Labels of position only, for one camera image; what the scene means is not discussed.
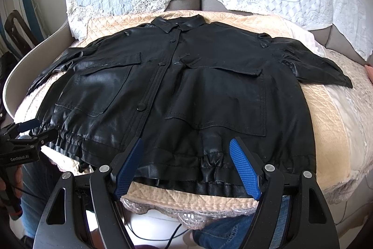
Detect black leather jacket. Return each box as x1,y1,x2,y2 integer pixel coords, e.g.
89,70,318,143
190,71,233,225
31,15,352,198

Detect person's left hand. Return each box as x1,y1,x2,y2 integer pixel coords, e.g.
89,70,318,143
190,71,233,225
6,165,23,198

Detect blue denim jeans legs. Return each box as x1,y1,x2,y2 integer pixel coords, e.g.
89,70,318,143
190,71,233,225
192,196,290,248

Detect grey upholstered headboard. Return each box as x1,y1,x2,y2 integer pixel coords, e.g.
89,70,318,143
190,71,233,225
166,0,252,16

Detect black cable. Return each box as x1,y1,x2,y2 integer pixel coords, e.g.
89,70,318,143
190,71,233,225
124,219,190,243

